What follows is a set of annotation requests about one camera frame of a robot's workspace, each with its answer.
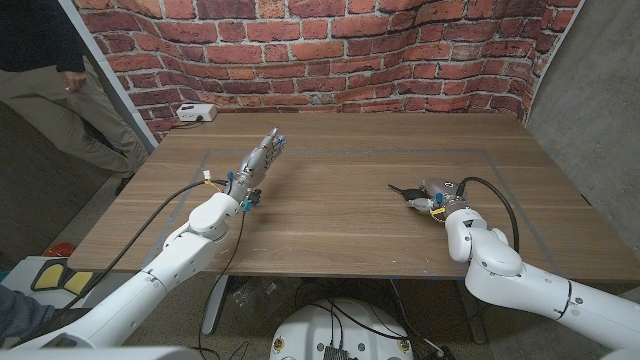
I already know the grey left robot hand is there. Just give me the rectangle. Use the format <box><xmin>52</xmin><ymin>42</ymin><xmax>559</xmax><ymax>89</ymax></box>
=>
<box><xmin>224</xmin><ymin>126</ymin><xmax>288</xmax><ymax>211</ymax></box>

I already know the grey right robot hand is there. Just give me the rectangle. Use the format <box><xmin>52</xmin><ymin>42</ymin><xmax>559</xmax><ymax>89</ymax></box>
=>
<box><xmin>405</xmin><ymin>177</ymin><xmax>471</xmax><ymax>217</ymax></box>

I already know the black rubber air blower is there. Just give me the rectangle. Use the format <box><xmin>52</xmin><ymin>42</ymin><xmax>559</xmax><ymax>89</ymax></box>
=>
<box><xmin>387</xmin><ymin>183</ymin><xmax>426</xmax><ymax>201</ymax></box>

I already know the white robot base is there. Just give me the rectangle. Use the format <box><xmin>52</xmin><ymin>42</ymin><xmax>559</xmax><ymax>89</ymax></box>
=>
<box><xmin>269</xmin><ymin>298</ymin><xmax>415</xmax><ymax>360</ymax></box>

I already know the white power strip box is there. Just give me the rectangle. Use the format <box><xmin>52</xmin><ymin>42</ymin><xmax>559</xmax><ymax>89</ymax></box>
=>
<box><xmin>175</xmin><ymin>102</ymin><xmax>219</xmax><ymax>123</ymax></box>

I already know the grey table leg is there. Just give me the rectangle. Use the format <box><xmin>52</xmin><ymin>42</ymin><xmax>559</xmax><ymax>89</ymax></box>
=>
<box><xmin>454</xmin><ymin>279</ymin><xmax>489</xmax><ymax>345</ymax></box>
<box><xmin>202</xmin><ymin>274</ymin><xmax>229</xmax><ymax>336</ymax></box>

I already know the red brick printed backdrop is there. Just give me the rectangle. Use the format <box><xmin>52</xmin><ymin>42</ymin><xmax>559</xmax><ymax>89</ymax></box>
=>
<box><xmin>72</xmin><ymin>0</ymin><xmax>584</xmax><ymax>146</ymax></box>

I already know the clear plastic bag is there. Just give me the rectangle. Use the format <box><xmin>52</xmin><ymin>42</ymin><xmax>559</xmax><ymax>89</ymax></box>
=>
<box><xmin>227</xmin><ymin>277</ymin><xmax>301</xmax><ymax>326</ymax></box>

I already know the red round object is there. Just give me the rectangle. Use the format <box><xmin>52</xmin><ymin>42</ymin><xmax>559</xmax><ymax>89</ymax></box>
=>
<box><xmin>42</xmin><ymin>242</ymin><xmax>76</xmax><ymax>259</ymax></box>

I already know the standing person in khaki trousers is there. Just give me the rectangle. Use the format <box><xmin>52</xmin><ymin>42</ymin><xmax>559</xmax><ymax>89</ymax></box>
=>
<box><xmin>0</xmin><ymin>0</ymin><xmax>151</xmax><ymax>196</ymax></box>

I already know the white board with yellow patches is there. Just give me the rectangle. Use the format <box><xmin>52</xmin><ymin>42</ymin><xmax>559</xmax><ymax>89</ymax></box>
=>
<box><xmin>0</xmin><ymin>255</ymin><xmax>96</xmax><ymax>309</ymax></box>

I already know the seated person in blue jeans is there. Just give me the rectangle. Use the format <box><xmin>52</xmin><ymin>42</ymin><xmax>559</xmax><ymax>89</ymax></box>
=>
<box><xmin>0</xmin><ymin>284</ymin><xmax>56</xmax><ymax>346</ymax></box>

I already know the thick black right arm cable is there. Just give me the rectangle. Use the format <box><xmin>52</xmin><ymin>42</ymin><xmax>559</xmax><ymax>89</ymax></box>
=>
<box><xmin>455</xmin><ymin>176</ymin><xmax>520</xmax><ymax>254</ymax></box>

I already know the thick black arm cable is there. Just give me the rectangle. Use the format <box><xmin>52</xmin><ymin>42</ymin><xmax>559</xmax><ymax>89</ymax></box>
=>
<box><xmin>455</xmin><ymin>176</ymin><xmax>520</xmax><ymax>254</ymax></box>
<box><xmin>9</xmin><ymin>178</ymin><xmax>229</xmax><ymax>349</ymax></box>

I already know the black power cable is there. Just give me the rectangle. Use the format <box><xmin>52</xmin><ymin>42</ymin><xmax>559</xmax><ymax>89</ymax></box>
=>
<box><xmin>169</xmin><ymin>115</ymin><xmax>204</xmax><ymax>130</ymax></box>

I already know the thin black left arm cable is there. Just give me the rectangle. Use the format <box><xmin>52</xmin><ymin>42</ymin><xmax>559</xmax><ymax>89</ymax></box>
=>
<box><xmin>197</xmin><ymin>209</ymin><xmax>246</xmax><ymax>351</ymax></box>

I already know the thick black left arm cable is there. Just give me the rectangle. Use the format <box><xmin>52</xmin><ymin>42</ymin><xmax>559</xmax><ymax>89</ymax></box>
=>
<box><xmin>9</xmin><ymin>178</ymin><xmax>229</xmax><ymax>349</ymax></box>

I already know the black cable over robot base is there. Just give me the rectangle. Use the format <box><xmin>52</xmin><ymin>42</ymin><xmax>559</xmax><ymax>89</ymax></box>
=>
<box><xmin>294</xmin><ymin>279</ymin><xmax>446</xmax><ymax>359</ymax></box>

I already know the white backdrop frame bar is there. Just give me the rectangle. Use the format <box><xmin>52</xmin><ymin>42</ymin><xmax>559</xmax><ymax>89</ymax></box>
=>
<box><xmin>58</xmin><ymin>0</ymin><xmax>160</xmax><ymax>147</ymax></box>

